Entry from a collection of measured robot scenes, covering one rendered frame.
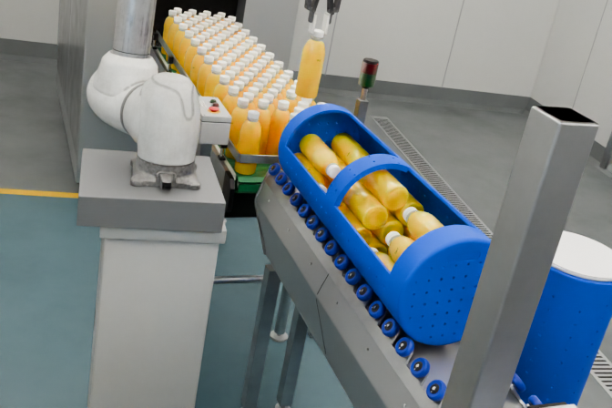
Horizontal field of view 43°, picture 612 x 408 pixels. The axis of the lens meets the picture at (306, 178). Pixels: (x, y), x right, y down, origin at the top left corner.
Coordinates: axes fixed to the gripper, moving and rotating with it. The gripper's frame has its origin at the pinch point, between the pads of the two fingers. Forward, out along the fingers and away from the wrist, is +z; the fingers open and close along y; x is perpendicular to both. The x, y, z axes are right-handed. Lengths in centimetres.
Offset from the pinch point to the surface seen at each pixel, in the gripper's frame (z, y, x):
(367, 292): 48, -13, -79
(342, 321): 59, -16, -75
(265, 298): 93, -8, -11
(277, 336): 144, 22, 33
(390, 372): 56, -16, -99
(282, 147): 35.5, -12.8, -15.9
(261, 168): 55, -6, 13
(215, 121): 36.7, -26.6, 9.3
